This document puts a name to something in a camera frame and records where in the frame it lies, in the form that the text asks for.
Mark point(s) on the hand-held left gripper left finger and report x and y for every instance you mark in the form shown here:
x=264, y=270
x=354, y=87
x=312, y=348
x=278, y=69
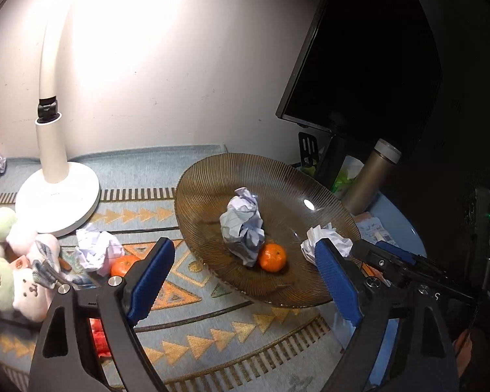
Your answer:
x=151, y=281

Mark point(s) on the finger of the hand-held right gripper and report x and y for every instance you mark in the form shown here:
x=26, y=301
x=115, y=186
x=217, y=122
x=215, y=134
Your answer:
x=396, y=252
x=382, y=262

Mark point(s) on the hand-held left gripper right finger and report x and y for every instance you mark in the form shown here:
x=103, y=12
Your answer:
x=337, y=286

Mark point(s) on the white paper ball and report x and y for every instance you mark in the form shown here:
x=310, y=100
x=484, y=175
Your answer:
x=324, y=232

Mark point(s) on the brown ribbed glass plate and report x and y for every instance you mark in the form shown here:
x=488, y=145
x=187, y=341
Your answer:
x=286, y=196

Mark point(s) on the person's right hand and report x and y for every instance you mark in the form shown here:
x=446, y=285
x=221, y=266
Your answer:
x=462, y=345

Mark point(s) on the white printed paper slip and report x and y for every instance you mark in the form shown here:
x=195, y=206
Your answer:
x=373, y=228

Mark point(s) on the tangerine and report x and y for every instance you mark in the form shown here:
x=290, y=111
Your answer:
x=122, y=266
x=272, y=257

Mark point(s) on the lined crumpled paper ball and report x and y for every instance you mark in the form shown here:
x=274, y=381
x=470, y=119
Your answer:
x=96, y=249

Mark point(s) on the red packet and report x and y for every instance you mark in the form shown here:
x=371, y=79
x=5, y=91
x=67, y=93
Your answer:
x=98, y=335

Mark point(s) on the grey thermos bottle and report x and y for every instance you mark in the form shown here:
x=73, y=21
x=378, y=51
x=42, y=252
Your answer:
x=367, y=179

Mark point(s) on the blue patterned mat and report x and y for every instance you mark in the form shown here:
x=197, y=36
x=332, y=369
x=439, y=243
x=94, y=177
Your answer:
x=212, y=335

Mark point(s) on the green tissue pack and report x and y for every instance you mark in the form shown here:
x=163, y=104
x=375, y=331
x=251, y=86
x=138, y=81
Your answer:
x=343, y=177

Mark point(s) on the plaid plush toy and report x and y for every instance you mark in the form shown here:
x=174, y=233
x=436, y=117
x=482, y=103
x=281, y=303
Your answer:
x=45, y=261

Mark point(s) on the large crumpled paper ball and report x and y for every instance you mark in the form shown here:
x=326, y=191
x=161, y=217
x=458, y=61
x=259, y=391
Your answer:
x=241, y=220

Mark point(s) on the pink plush bear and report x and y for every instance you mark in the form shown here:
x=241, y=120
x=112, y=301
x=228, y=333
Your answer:
x=28, y=294

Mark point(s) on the small pink plush toy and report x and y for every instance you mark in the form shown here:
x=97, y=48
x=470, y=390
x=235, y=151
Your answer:
x=22, y=235

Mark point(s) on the black perforated stand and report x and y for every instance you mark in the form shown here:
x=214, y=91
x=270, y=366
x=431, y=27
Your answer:
x=307, y=147

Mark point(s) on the small green plush toy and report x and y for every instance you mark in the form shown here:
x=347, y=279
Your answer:
x=3, y=223

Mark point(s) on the white desk lamp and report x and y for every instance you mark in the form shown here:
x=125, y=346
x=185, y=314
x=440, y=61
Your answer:
x=53, y=151

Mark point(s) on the black monitor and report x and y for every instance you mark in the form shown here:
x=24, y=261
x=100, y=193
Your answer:
x=371, y=69

